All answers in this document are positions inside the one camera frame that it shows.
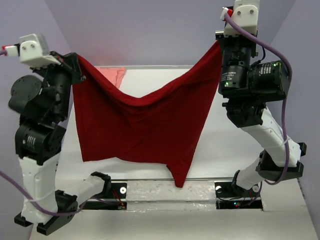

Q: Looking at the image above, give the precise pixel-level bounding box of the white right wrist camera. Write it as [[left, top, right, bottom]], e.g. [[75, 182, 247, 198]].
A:
[[220, 0, 260, 37]]

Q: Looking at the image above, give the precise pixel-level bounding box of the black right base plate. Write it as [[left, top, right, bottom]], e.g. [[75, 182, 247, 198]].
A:
[[214, 181, 263, 210]]

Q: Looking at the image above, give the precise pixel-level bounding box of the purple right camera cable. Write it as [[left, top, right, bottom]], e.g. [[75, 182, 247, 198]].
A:
[[223, 13, 294, 208]]

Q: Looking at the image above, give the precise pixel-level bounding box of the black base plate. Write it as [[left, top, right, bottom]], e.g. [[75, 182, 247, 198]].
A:
[[214, 181, 263, 210], [83, 181, 128, 211]]

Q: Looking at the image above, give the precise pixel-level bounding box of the folded pink t-shirt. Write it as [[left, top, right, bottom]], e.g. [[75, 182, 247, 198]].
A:
[[95, 66, 126, 89]]

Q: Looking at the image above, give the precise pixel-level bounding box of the red t-shirt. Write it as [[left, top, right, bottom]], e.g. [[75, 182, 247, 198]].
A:
[[72, 42, 222, 188]]

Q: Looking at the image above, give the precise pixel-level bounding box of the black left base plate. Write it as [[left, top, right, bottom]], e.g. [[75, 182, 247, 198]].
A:
[[83, 181, 128, 211]]

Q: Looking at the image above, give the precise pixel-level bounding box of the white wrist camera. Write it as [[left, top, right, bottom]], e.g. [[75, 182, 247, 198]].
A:
[[220, 0, 260, 37], [0, 33, 62, 69]]

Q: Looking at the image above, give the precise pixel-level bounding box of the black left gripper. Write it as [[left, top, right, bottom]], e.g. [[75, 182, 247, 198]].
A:
[[35, 47, 90, 117]]

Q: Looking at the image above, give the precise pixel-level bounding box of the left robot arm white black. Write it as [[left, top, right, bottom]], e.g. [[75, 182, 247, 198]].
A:
[[8, 51, 111, 236]]

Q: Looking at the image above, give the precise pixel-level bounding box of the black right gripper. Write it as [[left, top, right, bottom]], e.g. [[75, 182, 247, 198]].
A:
[[218, 21, 261, 94]]

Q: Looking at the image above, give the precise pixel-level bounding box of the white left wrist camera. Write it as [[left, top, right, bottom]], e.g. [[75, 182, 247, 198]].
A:
[[0, 33, 62, 69]]

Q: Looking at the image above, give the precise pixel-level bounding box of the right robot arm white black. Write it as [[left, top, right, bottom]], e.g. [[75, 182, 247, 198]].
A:
[[215, 31, 307, 196]]

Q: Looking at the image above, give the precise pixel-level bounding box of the purple camera cable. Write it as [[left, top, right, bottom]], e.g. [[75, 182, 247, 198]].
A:
[[223, 13, 294, 208], [0, 49, 126, 217]]

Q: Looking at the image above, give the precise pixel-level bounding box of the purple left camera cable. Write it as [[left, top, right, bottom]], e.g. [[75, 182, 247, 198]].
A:
[[0, 49, 126, 217]]

